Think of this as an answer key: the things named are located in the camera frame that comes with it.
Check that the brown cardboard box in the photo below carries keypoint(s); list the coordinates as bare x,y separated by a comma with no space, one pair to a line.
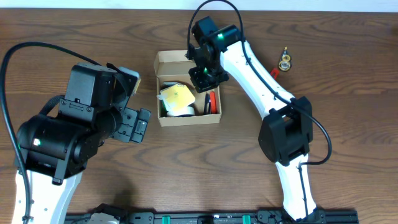
173,66

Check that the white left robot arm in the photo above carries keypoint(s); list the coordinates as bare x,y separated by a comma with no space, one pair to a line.
57,143

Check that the white tape roll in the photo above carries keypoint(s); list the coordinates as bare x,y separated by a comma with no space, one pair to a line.
185,111

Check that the red utility knife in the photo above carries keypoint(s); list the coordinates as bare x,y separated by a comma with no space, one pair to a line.
274,73

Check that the green tape roll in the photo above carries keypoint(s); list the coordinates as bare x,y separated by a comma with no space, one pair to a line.
163,108

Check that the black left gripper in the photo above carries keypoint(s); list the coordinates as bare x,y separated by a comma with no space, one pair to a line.
132,126

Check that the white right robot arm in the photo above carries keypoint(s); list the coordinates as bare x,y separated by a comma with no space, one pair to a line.
285,133

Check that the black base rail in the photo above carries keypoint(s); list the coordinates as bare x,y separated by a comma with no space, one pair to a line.
110,214

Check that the red stapler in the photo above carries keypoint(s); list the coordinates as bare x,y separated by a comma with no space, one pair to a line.
210,104

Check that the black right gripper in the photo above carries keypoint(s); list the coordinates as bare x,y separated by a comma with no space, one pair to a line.
207,81

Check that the white yellow sticky note pad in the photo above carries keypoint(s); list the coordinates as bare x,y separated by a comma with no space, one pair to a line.
175,96

